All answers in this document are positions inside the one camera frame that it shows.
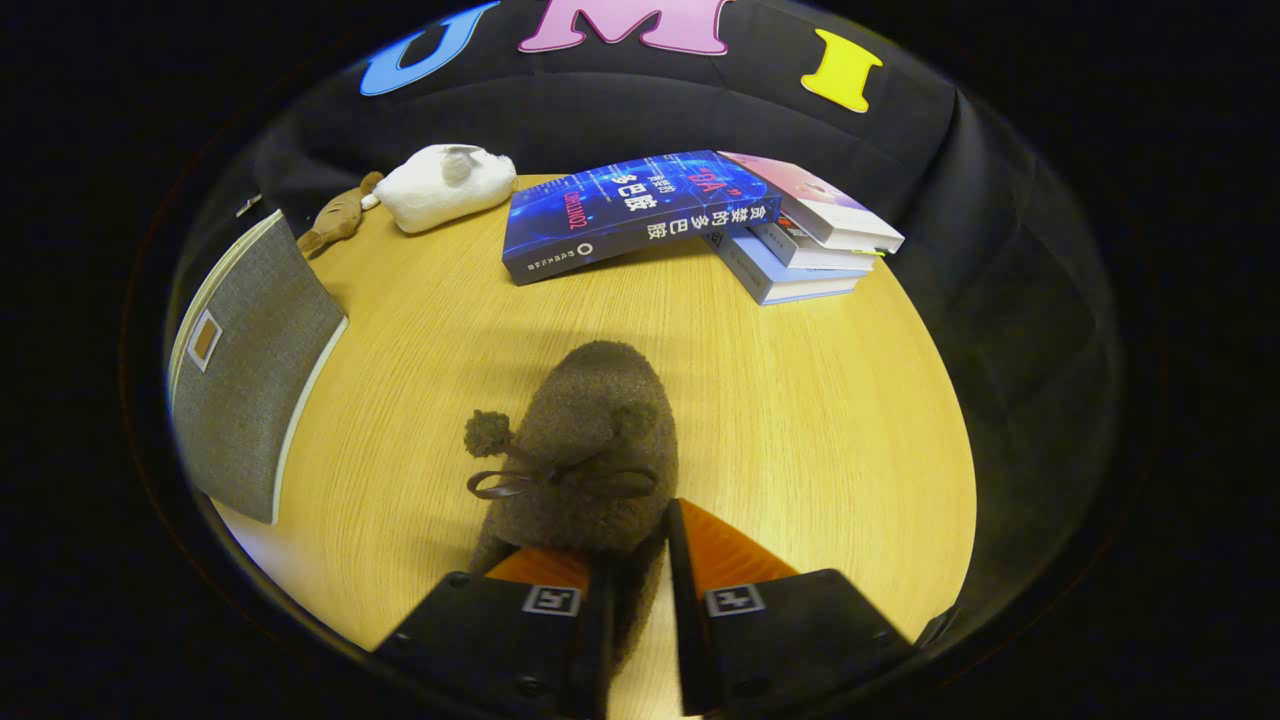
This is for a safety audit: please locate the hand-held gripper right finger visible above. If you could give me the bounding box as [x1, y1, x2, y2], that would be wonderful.
[665, 497, 916, 717]

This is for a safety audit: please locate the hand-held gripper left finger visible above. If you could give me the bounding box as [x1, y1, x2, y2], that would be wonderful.
[372, 545, 618, 720]

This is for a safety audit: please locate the brown fuzzy shoe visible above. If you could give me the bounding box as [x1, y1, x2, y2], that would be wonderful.
[463, 340, 681, 676]

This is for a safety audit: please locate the grey fabric storage box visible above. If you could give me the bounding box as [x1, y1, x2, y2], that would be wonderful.
[168, 208, 349, 526]

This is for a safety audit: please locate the light blue book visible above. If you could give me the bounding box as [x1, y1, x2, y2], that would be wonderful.
[705, 232, 869, 306]

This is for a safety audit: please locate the white book with dark spine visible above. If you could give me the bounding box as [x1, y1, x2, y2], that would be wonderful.
[752, 215, 886, 272]

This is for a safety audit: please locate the dark blue book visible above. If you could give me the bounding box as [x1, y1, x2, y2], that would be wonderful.
[501, 150, 783, 287]

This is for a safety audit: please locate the pink cover book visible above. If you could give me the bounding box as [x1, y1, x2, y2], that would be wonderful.
[718, 151, 906, 254]

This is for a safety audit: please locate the white plush toy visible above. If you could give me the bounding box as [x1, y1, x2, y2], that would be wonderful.
[374, 144, 518, 235]

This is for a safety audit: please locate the brown striped plush toy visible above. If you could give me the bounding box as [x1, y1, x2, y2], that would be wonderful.
[296, 171, 384, 258]

